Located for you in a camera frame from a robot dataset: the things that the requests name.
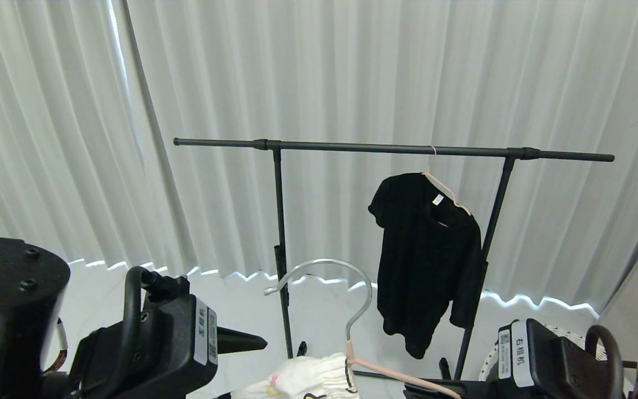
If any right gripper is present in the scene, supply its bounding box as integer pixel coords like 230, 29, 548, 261
435, 379, 500, 399

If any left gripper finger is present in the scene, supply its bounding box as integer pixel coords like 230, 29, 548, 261
217, 326, 269, 356

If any pink clothes hanger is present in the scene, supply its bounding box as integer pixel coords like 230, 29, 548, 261
421, 145, 472, 228
263, 258, 462, 399

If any cream printed garment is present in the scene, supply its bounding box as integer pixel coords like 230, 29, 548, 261
230, 352, 362, 399

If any black t-shirt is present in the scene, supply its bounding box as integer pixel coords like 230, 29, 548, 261
367, 172, 485, 360

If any white laundry basket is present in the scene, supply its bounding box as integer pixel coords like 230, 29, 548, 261
478, 321, 611, 384

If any black clothes rack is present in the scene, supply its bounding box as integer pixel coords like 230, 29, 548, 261
173, 137, 615, 384

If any white curtain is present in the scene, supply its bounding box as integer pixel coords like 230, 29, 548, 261
0, 0, 638, 319

